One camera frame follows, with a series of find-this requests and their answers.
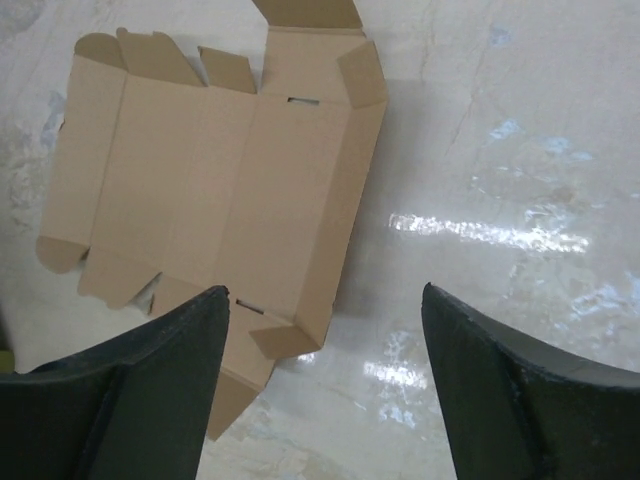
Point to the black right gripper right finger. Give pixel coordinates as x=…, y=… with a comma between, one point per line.
x=515, y=407

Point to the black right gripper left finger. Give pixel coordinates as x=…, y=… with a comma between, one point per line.
x=133, y=407

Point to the brown cardboard paper box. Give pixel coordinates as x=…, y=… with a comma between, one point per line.
x=180, y=178

